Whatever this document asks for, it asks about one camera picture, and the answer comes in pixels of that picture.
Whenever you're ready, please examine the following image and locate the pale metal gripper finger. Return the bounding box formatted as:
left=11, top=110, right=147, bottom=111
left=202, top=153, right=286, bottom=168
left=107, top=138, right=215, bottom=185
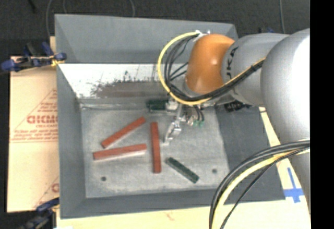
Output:
left=172, top=117, right=184, bottom=138
left=163, top=121, right=176, bottom=147

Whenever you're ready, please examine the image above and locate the red-brown flat block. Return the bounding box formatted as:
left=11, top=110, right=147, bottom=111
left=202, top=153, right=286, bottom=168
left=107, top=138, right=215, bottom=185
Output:
left=101, top=116, right=147, bottom=149
left=92, top=143, right=148, bottom=161
left=149, top=121, right=162, bottom=174

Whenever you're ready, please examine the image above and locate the dark green flat block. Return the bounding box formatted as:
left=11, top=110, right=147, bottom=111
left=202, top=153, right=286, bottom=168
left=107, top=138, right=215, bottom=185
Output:
left=145, top=99, right=168, bottom=113
left=164, top=156, right=200, bottom=185

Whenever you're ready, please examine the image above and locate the grey metal bin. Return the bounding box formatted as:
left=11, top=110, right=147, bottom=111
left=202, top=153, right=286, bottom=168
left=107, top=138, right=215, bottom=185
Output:
left=54, top=14, right=285, bottom=219

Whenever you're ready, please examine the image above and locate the brown cardboard board, red print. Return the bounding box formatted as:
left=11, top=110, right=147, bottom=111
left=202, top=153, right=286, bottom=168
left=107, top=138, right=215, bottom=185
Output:
left=6, top=35, right=61, bottom=213

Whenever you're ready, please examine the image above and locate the black cylinder on white bracket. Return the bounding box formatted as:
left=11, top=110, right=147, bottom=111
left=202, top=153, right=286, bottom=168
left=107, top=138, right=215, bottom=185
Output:
left=223, top=101, right=252, bottom=113

